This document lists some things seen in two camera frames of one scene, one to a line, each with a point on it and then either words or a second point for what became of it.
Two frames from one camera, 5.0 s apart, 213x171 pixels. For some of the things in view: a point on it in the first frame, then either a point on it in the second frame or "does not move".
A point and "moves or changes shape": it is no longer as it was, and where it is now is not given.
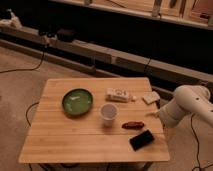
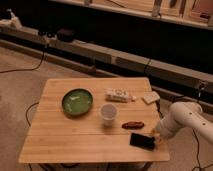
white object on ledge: x=13 y=21 does not move
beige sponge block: x=150 y=97 does not move
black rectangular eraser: x=142 y=139 moves or changes shape
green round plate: x=77 y=102 does not move
